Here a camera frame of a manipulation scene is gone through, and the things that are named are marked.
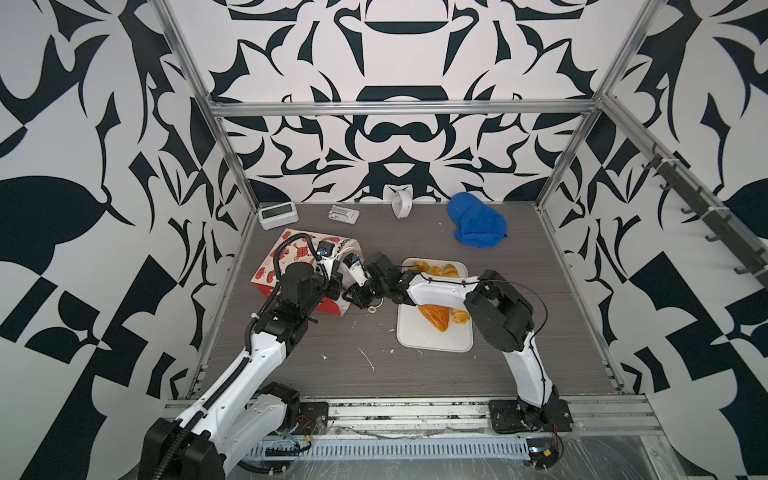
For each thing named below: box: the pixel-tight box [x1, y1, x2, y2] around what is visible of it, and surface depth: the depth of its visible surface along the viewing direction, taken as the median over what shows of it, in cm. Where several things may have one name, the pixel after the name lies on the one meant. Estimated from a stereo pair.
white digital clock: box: [258, 202, 299, 230], surface depth 114 cm
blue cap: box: [447, 192, 507, 248], surface depth 113 cm
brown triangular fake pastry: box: [418, 304, 451, 332], surface depth 90 cm
